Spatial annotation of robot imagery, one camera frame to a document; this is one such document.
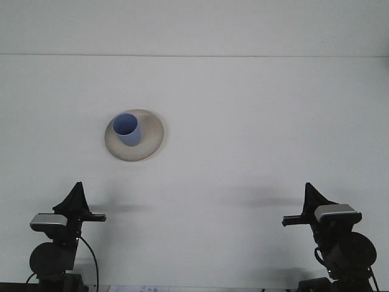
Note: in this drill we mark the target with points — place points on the pale blue cup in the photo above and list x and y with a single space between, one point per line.
130 137

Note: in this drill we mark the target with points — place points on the pale round plate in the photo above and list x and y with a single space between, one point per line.
152 137

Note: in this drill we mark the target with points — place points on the white printed paper sheet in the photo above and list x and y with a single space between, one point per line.
146 289

